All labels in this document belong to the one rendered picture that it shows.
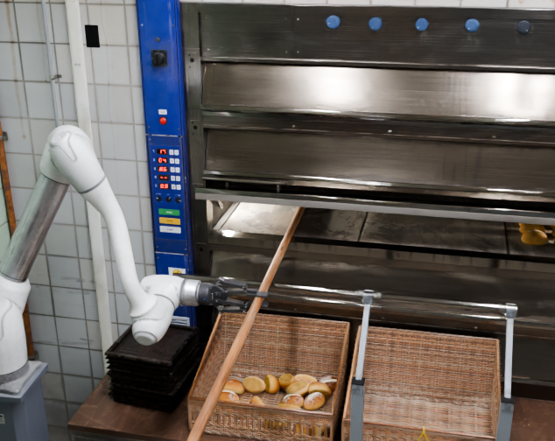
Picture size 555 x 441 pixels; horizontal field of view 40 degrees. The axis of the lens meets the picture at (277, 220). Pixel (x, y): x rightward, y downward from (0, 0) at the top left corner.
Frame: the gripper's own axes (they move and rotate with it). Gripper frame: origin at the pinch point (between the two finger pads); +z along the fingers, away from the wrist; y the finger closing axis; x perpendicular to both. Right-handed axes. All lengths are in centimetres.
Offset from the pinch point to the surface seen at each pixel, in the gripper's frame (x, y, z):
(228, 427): -5, 58, -13
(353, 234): -66, 1, 25
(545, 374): -50, 48, 104
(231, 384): -28, 55, -18
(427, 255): -52, 2, 55
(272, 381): -33, 55, -2
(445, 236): -70, 1, 61
